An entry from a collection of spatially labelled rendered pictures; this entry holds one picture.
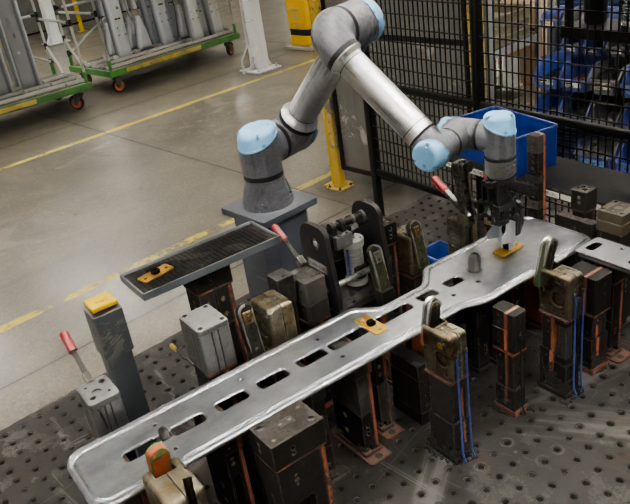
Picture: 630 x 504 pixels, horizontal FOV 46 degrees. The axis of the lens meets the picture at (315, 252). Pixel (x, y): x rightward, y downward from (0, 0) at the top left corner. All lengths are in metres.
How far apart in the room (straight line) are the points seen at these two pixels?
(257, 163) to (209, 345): 0.65
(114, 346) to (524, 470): 0.96
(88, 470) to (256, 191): 0.95
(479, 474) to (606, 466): 0.27
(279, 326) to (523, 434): 0.63
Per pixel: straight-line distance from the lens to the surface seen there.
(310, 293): 1.77
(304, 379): 1.58
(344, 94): 4.80
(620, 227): 2.05
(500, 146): 1.81
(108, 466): 1.50
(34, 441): 2.17
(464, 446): 1.78
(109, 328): 1.72
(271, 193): 2.10
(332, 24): 1.84
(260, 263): 2.18
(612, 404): 1.97
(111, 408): 1.59
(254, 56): 8.79
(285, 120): 2.13
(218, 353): 1.64
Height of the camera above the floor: 1.94
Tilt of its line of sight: 27 degrees down
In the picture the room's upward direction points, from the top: 9 degrees counter-clockwise
